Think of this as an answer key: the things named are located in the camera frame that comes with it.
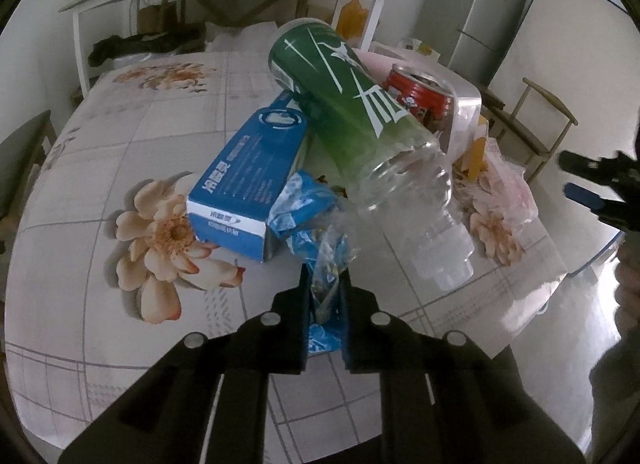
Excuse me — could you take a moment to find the blue carton box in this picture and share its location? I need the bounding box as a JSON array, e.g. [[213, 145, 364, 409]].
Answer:
[[186, 91, 311, 263]]

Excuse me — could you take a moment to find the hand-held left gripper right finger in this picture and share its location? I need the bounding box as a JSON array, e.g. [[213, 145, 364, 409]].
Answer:
[[340, 269, 586, 464]]

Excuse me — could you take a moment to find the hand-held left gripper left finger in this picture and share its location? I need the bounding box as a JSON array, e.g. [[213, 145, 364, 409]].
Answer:
[[57, 266, 311, 464]]

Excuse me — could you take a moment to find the green label plastic bottle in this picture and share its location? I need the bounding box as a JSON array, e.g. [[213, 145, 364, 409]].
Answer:
[[267, 18, 476, 292]]

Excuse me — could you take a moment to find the white plastic bag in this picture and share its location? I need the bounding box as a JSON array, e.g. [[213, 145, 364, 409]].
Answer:
[[400, 36, 441, 62]]

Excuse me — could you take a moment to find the orange plastic bag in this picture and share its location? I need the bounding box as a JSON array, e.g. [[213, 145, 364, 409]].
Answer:
[[337, 0, 373, 47]]

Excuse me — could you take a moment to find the dark cloth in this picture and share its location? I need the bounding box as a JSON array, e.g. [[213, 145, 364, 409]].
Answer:
[[89, 26, 206, 69]]

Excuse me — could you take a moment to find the red drink can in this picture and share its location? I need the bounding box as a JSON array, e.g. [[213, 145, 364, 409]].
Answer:
[[384, 64, 456, 135]]

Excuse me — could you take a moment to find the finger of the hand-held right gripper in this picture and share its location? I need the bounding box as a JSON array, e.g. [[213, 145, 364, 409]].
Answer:
[[563, 183, 640, 234], [557, 148, 640, 181]]

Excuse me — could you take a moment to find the wooden chair with dark seat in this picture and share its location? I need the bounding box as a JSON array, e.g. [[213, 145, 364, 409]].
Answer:
[[492, 76, 581, 185]]

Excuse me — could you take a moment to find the blue plastic wrapper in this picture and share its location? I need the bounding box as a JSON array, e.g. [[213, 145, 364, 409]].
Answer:
[[267, 169, 361, 355]]

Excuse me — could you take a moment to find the dark wooden stool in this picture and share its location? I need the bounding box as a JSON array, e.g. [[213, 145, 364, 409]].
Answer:
[[480, 86, 506, 115]]

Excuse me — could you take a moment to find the yellow paper scrap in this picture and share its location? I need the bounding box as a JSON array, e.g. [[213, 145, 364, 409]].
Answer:
[[467, 119, 488, 180]]

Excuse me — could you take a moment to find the brown cardboard box under shelf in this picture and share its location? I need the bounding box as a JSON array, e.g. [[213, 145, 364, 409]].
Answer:
[[137, 1, 178, 32]]

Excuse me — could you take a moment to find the white mattress with blue edge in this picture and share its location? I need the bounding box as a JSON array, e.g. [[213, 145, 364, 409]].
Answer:
[[487, 0, 640, 275]]

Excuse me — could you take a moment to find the clear plastic packet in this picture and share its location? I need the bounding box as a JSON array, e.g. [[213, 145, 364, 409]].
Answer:
[[430, 71, 485, 155]]

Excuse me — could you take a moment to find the grey refrigerator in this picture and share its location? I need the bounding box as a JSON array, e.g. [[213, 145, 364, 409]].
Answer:
[[432, 0, 531, 87]]

